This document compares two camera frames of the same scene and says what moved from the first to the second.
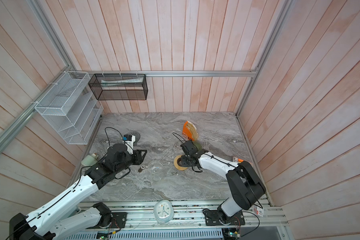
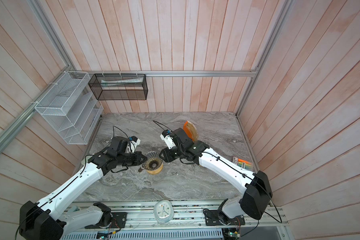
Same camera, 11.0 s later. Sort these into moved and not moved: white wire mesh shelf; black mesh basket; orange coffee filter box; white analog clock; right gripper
Moved: right gripper
Not moved: white analog clock; orange coffee filter box; black mesh basket; white wire mesh shelf
